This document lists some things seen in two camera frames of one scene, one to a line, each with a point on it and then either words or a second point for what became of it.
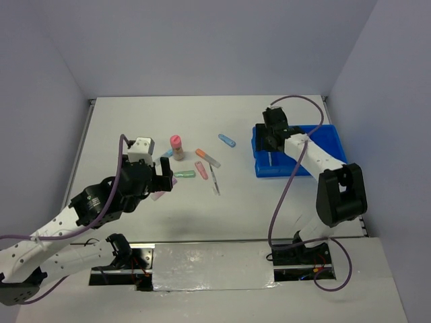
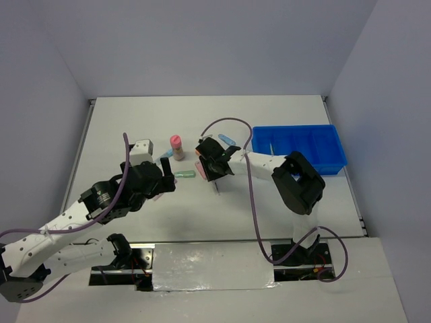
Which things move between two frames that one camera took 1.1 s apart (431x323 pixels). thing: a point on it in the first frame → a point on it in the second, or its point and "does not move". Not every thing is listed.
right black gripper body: (262, 131) → (211, 171)
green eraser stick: (187, 173) does not move
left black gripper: (162, 182) does not move
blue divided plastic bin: (322, 151) does not move
